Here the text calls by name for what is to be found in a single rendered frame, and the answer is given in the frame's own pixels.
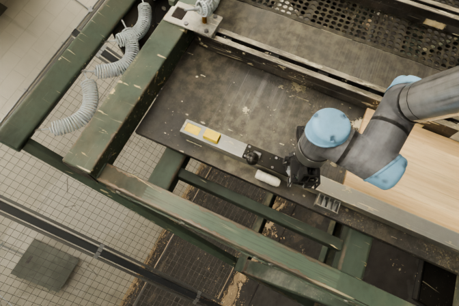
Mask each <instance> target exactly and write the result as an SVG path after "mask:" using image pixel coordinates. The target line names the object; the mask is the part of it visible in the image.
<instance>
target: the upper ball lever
mask: <svg viewBox="0 0 459 306"><path fill-rule="evenodd" d="M260 157H261V153H260V152H258V151H255V150H254V151H253V152H250V153H248V155H247V156H246V162H247V163H248V164H249V165H256V164H258V162H259V159H260Z"/></svg>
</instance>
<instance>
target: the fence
mask: <svg viewBox="0 0 459 306"><path fill-rule="evenodd" d="M188 123H190V124H192V125H195V126H197V127H200V128H201V130H200V132H199V134H198V136H197V135H194V134H192V133H189V132H187V131H185V130H184V129H185V127H186V125H187V124H188ZM206 129H207V127H205V126H202V125H200V124H197V123H195V122H192V121H190V120H188V119H186V121H185V123H184V125H183V126H182V128H181V130H180V134H181V136H182V137H184V138H187V139H189V140H191V141H194V142H195V143H198V144H200V145H203V146H205V147H207V148H210V149H212V150H214V151H217V152H219V153H222V154H224V155H226V156H228V157H231V158H233V159H236V160H237V161H240V162H242V163H244V164H247V165H249V164H248V163H247V162H246V159H244V158H243V157H242V155H243V153H244V151H245V149H246V146H247V144H246V143H243V142H241V141H238V140H235V139H233V138H231V137H228V136H226V135H223V134H221V133H220V134H221V138H220V139H219V142H218V144H215V143H213V142H211V141H208V140H206V139H204V138H203V134H204V133H205V131H206ZM208 129H209V128H208ZM249 166H252V167H254V168H256V169H259V170H261V171H264V172H266V173H269V174H270V175H272V176H275V177H277V178H280V179H282V180H285V181H286V182H287V181H288V177H286V176H283V175H281V174H280V173H277V172H275V171H272V170H270V169H267V168H265V167H263V166H261V165H258V164H256V165H249ZM295 185H296V186H299V187H301V188H302V189H305V188H303V187H302V186H301V185H297V184H295ZM305 190H307V191H310V192H312V193H315V194H316V195H317V194H318V193H322V194H323V195H326V196H328V197H331V198H333V199H336V200H337V201H340V202H341V204H340V205H342V206H345V207H347V208H349V209H351V210H354V211H356V212H359V213H361V214H364V215H365V216H367V217H370V218H372V219H375V220H377V221H380V222H381V223H384V224H386V225H389V226H391V227H394V228H396V229H398V230H400V231H403V232H405V233H407V234H410V235H412V236H414V237H416V238H419V239H421V240H424V241H426V242H428V243H430V244H433V245H435V246H438V247H440V248H442V249H444V250H447V251H449V252H452V253H454V254H456V255H459V233H457V232H455V231H452V230H450V229H447V228H446V227H443V226H441V225H438V224H436V223H433V222H431V221H429V220H426V219H423V218H421V217H418V216H417V215H415V214H412V213H409V212H407V211H405V210H402V209H400V208H397V207H395V206H392V205H391V204H388V203H386V202H383V201H381V200H379V199H376V198H374V197H371V196H369V195H366V194H365V193H362V192H360V191H357V190H354V189H352V188H350V187H348V186H345V185H343V184H340V183H338V182H336V181H333V180H331V179H328V178H326V177H324V176H320V185H319V186H318V187H317V188H316V189H314V186H312V188H311V189H308V188H306V189H305Z"/></svg>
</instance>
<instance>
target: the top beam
mask: <svg viewBox="0 0 459 306"><path fill-rule="evenodd" d="M179 2H182V3H185V4H188V5H191V6H193V7H195V4H196V2H197V0H179ZM170 9H171V8H170ZM170 9H169V10H170ZM167 13H168V12H167ZM166 15H167V14H166ZM166 15H165V16H166ZM165 16H164V17H165ZM194 37H195V33H194V31H191V30H189V29H186V28H183V27H181V26H177V25H175V24H172V23H169V22H167V21H165V20H163V19H162V21H161V22H160V23H159V24H158V26H157V28H156V29H155V30H154V32H153V33H152V35H151V36H150V37H149V38H148V40H147V42H146V43H145V44H144V45H143V47H142V48H141V50H140V51H139V52H138V54H137V56H136V57H135V58H134V59H133V61H132V63H131V64H130V65H129V67H128V68H127V69H126V71H125V73H124V74H123V75H122V77H121V78H120V79H119V81H118V82H117V83H116V85H115V87H114V88H113V89H112V90H111V92H110V93H109V95H108V96H107V97H106V99H105V101H104V102H103V103H102V104H101V106H100V107H99V109H98V110H97V112H96V113H95V114H94V116H93V117H92V119H91V120H90V121H89V123H88V124H87V126H86V127H85V128H84V130H83V131H82V133H81V134H80V135H79V137H78V138H77V140H76V141H75V142H74V144H73V145H72V147H71V148H70V149H69V150H68V152H67V154H66V155H65V156H64V158H63V159H62V161H63V164H65V165H66V166H68V167H69V168H71V170H73V171H74V172H76V173H78V174H80V175H82V176H84V177H86V178H89V179H90V180H93V181H94V182H97V183H99V181H98V180H97V177H96V176H97V175H98V173H99V172H100V170H101V169H102V167H103V166H104V164H105V163H108V162H109V163H110V164H113V163H114V162H115V160H116V158H117V157H118V155H119V154H120V152H121V151H122V149H123V147H124V146H125V145H126V143H127V141H128V140H129V138H130V136H131V135H132V134H133V132H134V130H135V129H136V127H137V126H138V124H139V122H140V121H141V119H142V118H143V116H144V115H145V113H146V111H147V110H148V109H149V107H150V105H151V104H152V102H153V101H154V99H155V98H156V96H157V94H158V93H159V92H160V90H161V88H162V86H163V85H164V84H165V81H166V80H167V79H168V77H169V75H170V74H171V72H172V71H173V69H174V68H175V67H176V64H177V63H178V62H179V60H180V58H181V57H182V55H183V54H184V52H185V50H186V49H187V47H188V46H189V44H190V43H191V41H192V39H193V38H194Z"/></svg>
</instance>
